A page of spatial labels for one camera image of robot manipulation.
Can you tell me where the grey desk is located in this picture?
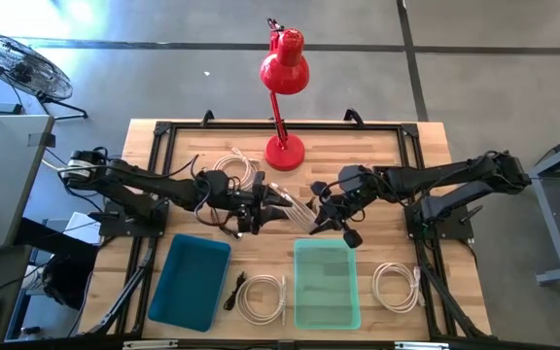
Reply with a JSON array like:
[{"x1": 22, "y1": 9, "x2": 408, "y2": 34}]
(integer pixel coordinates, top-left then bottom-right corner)
[{"x1": 0, "y1": 112, "x2": 55, "y2": 250}]

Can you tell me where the black bag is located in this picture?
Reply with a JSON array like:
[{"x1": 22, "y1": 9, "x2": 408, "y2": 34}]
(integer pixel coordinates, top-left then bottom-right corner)
[{"x1": 41, "y1": 252, "x2": 97, "y2": 311}]

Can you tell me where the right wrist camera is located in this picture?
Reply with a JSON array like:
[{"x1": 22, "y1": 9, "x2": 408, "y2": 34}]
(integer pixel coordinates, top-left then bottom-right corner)
[{"x1": 335, "y1": 193, "x2": 359, "y2": 218}]

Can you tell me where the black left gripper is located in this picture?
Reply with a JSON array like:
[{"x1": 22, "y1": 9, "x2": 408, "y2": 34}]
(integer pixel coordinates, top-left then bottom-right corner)
[{"x1": 230, "y1": 170, "x2": 294, "y2": 234}]

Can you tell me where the red desk lamp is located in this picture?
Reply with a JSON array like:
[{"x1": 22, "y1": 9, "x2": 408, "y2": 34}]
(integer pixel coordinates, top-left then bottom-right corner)
[{"x1": 259, "y1": 17, "x2": 310, "y2": 172}]

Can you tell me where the grey metal table stand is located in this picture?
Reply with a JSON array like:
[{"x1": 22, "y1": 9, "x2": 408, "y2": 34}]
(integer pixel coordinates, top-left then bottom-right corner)
[{"x1": 527, "y1": 123, "x2": 560, "y2": 287}]

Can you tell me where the black floor fan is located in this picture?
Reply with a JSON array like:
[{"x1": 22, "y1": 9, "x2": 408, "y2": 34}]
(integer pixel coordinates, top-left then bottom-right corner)
[{"x1": 0, "y1": 31, "x2": 89, "y2": 122}]

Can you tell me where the dark teal plastic bin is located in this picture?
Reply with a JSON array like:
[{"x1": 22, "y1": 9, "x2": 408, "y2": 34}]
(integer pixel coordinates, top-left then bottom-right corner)
[{"x1": 147, "y1": 232, "x2": 232, "y2": 333}]

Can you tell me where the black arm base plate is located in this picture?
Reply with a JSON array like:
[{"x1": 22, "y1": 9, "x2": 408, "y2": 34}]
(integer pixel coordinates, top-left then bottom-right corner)
[
  {"x1": 98, "y1": 198, "x2": 169, "y2": 239},
  {"x1": 404, "y1": 201, "x2": 484, "y2": 240}
]

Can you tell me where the white ethernet cable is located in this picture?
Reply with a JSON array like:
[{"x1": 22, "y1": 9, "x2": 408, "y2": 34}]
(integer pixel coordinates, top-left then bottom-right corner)
[
  {"x1": 211, "y1": 147, "x2": 262, "y2": 192},
  {"x1": 371, "y1": 262, "x2": 426, "y2": 315},
  {"x1": 234, "y1": 274, "x2": 289, "y2": 326}
]

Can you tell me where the black USB cable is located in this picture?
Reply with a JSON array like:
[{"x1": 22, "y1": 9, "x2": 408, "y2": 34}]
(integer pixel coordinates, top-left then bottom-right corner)
[{"x1": 223, "y1": 270, "x2": 248, "y2": 312}]

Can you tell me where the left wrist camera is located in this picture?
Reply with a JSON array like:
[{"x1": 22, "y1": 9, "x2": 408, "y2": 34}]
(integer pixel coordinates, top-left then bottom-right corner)
[{"x1": 234, "y1": 190, "x2": 257, "y2": 215}]

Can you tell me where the silver metal bracket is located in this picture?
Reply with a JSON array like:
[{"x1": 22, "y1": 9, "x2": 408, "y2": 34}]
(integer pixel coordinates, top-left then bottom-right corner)
[
  {"x1": 394, "y1": 341, "x2": 450, "y2": 350},
  {"x1": 122, "y1": 338, "x2": 179, "y2": 350}
]

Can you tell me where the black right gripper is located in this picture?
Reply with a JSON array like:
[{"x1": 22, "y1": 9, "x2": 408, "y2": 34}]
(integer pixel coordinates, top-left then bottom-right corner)
[{"x1": 311, "y1": 182, "x2": 367, "y2": 249}]

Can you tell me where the black aluminium table frame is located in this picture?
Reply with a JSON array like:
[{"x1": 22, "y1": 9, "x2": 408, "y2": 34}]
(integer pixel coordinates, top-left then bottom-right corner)
[{"x1": 85, "y1": 109, "x2": 494, "y2": 341}]

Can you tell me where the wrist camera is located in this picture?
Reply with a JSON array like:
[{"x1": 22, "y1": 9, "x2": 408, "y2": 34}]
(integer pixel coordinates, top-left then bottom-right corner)
[
  {"x1": 234, "y1": 190, "x2": 257, "y2": 215},
  {"x1": 335, "y1": 193, "x2": 359, "y2": 218}
]

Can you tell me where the white paper sheet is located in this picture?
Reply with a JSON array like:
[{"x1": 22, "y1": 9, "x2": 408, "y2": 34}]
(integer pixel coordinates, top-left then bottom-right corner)
[{"x1": 63, "y1": 212, "x2": 102, "y2": 247}]

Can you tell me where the translucent green plastic bin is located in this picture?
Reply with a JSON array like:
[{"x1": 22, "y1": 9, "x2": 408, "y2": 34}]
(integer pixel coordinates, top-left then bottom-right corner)
[{"x1": 293, "y1": 237, "x2": 362, "y2": 331}]

